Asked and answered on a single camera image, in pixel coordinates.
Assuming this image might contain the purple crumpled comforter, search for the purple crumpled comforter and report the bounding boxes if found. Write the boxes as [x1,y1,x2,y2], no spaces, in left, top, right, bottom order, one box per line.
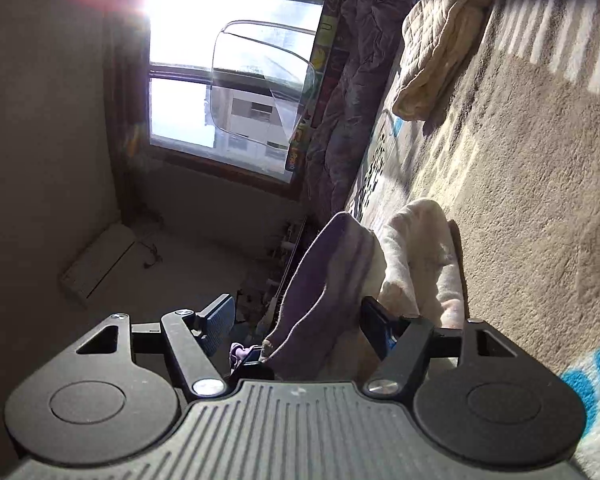
[302,0,417,224]

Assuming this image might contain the colourful alphabet foam mat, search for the colourful alphabet foam mat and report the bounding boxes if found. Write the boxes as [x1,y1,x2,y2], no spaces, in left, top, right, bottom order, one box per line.
[285,0,343,172]

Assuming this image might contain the cluttered side desk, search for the cluttered side desk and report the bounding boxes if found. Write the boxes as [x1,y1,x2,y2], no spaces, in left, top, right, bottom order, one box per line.
[235,216,318,346]

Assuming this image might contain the Mickey Mouse plush blanket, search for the Mickey Mouse plush blanket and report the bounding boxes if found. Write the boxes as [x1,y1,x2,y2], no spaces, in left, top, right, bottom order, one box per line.
[344,0,600,480]

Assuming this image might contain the white wall air conditioner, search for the white wall air conditioner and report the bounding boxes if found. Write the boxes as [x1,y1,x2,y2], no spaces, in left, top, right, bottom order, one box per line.
[59,223,136,304]

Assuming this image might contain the white floral padded garment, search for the white floral padded garment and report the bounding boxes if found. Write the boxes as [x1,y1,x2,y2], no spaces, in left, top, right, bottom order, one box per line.
[226,198,470,384]

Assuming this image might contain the cream quilted folded blanket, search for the cream quilted folded blanket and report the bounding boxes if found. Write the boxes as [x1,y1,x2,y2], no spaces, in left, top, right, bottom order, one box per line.
[391,0,493,122]

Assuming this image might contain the window with wooden frame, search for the window with wooden frame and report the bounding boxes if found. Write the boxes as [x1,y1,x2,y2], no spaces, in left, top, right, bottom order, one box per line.
[104,0,323,209]

